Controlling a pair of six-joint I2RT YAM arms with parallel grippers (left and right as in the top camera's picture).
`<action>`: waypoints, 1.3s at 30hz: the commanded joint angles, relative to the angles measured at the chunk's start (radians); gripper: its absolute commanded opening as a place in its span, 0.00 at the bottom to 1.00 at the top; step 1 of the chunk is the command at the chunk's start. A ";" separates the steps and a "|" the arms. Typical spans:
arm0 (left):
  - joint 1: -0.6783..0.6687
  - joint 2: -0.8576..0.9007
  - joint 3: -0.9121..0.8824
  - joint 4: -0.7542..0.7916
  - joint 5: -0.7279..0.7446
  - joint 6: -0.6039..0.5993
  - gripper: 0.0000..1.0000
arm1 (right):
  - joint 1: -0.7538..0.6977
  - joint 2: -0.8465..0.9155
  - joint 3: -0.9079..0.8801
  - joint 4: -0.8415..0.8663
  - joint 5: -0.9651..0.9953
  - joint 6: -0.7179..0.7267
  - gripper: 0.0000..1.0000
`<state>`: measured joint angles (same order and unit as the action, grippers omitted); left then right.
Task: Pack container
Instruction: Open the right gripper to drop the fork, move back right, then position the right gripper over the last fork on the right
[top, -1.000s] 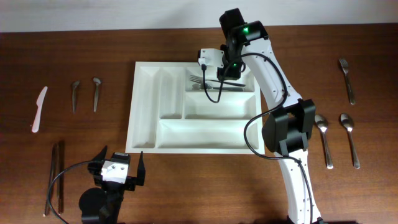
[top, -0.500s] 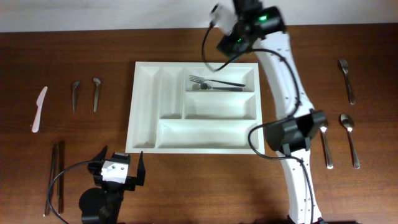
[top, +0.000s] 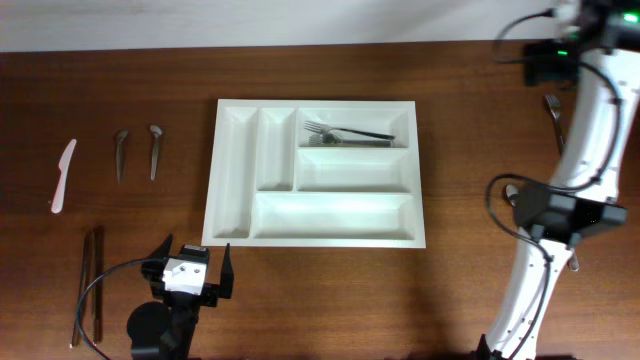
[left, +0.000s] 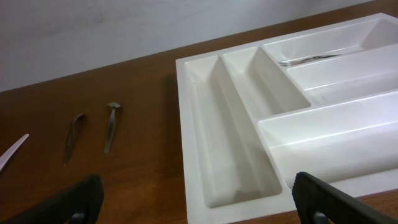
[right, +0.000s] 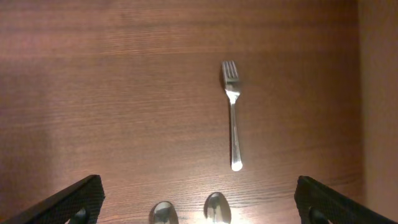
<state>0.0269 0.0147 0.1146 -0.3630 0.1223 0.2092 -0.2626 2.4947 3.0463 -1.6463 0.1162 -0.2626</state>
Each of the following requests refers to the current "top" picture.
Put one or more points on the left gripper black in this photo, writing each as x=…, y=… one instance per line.
x=214, y=292

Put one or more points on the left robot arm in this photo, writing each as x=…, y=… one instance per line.
x=164, y=327

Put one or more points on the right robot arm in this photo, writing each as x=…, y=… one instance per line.
x=596, y=48

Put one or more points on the metal knife right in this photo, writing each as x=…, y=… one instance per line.
x=97, y=293

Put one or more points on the metal knife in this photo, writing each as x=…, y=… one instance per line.
x=85, y=271
x=97, y=293

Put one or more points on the metal knife left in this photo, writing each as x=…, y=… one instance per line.
x=85, y=271

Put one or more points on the white plastic cutlery tray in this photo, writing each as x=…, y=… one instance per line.
x=269, y=188

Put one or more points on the small metal spoon right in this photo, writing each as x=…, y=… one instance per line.
x=156, y=132

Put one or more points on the small metal spoon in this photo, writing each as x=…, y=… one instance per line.
x=119, y=153
x=156, y=132

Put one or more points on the small metal spoon left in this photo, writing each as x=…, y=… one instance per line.
x=119, y=153

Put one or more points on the white plastic knife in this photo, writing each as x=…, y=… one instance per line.
x=63, y=166

